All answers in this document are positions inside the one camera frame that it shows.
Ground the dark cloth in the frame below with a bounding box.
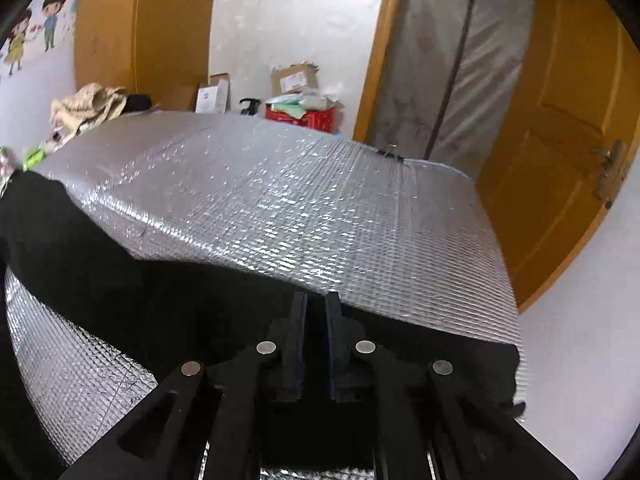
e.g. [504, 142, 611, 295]
[125, 93, 157, 114]

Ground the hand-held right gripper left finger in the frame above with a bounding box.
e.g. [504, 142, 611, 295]
[59, 292, 308, 480]

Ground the clear plastic door curtain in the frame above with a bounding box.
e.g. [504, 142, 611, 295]
[367, 0, 539, 167]

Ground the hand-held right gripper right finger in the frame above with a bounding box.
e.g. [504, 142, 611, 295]
[325, 292, 581, 480]

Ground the black sweater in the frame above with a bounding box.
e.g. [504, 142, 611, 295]
[0, 170, 527, 467]

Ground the white box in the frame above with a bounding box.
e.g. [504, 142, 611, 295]
[194, 74, 231, 114]

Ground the silver foil mat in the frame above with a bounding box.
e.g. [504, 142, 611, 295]
[4, 110, 524, 480]

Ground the wooden door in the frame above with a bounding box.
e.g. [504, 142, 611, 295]
[475, 0, 640, 312]

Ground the clear plastic bag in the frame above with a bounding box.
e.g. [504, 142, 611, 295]
[299, 87, 342, 111]

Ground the wooden wardrobe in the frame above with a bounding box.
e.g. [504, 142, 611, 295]
[74, 0, 222, 112]

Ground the metal door handle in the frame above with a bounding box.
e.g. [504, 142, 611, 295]
[589, 139, 629, 209]

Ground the cardboard box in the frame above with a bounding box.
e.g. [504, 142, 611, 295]
[270, 62, 320, 96]

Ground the wooden door frame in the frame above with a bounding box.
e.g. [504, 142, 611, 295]
[352, 0, 566, 143]

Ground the cartoon wall sticker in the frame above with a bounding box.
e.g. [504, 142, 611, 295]
[2, 0, 71, 77]

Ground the floral beige quilt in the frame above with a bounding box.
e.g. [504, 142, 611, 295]
[50, 84, 129, 134]

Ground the red box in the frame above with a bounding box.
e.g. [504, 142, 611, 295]
[264, 102, 337, 135]

